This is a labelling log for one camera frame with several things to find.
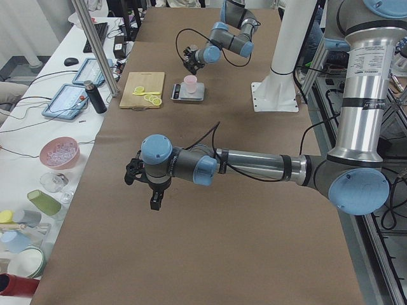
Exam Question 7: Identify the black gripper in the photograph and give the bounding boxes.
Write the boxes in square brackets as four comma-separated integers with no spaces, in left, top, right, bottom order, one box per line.
[124,150,171,210]
[183,45,205,75]

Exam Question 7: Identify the pink plastic cup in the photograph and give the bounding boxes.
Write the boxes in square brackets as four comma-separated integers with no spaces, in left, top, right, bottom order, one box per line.
[183,75,197,93]

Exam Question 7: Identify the glass sauce bottle steel cap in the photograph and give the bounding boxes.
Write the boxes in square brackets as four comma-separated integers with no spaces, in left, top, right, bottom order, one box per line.
[184,44,198,63]

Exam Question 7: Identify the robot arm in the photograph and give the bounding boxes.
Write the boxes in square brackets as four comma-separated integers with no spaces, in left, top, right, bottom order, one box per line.
[124,1,406,215]
[181,1,261,75]

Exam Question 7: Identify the silver digital kitchen scale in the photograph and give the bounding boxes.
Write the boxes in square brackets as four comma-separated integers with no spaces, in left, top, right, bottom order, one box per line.
[170,83,205,102]

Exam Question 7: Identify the green plastic cup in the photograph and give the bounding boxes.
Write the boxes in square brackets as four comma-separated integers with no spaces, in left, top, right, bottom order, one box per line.
[27,189,62,217]

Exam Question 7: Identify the grey plastic cup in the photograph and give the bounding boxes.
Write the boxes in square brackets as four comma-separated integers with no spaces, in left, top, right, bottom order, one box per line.
[13,209,42,226]

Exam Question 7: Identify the blue plastic cup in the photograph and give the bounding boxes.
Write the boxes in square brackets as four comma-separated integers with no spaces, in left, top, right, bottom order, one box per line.
[1,230,31,254]

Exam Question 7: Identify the yellow plastic cup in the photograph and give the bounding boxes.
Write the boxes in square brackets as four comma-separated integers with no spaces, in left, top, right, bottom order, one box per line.
[0,210,13,224]

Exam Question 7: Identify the red cylinder cup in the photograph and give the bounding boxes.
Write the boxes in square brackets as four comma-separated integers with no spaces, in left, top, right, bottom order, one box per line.
[1,273,40,297]

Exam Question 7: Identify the bamboo cutting board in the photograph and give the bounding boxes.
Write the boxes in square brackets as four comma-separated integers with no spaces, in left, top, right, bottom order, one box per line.
[119,72,165,109]

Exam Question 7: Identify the yellow plastic knife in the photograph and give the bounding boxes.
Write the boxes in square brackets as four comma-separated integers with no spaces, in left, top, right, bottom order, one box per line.
[132,91,161,96]

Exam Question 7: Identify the lemon slice top right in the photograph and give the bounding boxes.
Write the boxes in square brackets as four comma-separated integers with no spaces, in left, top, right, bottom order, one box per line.
[134,86,145,93]

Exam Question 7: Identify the black power adapter box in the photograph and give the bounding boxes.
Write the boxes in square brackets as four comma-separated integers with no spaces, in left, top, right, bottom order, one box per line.
[113,36,127,59]

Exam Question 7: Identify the brown table mat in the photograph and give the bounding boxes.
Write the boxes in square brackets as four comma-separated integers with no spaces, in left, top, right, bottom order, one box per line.
[32,8,364,304]

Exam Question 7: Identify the black keyboard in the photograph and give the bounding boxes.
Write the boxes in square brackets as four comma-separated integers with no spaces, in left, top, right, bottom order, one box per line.
[83,22,109,54]

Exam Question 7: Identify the far teach pendant tablet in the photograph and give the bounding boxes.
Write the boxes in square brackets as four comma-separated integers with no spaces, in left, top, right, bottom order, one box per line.
[72,58,104,86]

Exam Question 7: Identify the teach pendant tablet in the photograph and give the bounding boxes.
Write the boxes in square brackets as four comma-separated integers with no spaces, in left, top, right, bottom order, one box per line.
[72,58,104,86]
[41,84,88,121]

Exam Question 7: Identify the black thermos bottle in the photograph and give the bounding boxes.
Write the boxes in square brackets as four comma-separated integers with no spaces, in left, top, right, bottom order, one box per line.
[83,80,107,114]

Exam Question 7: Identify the clear wine glass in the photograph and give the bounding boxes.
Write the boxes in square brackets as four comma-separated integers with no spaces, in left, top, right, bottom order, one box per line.
[39,172,74,205]

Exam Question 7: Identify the pink bowl with ice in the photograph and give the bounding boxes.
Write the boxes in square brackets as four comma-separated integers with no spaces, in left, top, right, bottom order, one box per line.
[39,137,80,170]

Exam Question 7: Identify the black computer mouse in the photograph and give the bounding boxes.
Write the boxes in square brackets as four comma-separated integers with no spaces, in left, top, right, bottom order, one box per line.
[64,57,79,67]

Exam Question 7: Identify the near teach pendant tablet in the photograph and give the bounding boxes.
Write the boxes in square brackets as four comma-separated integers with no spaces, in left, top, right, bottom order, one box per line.
[41,84,88,121]

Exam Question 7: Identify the white green bowl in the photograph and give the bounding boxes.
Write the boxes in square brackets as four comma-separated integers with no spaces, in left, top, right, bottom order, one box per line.
[7,247,46,278]

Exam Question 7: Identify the wooden rolling pin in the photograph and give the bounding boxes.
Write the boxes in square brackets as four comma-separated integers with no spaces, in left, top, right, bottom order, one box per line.
[0,224,27,231]

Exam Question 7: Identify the aluminium frame post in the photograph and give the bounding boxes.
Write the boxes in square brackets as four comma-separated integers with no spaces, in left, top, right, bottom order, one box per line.
[71,0,119,97]

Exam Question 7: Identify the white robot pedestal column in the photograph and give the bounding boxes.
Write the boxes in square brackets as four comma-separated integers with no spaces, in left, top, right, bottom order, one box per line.
[252,0,317,112]

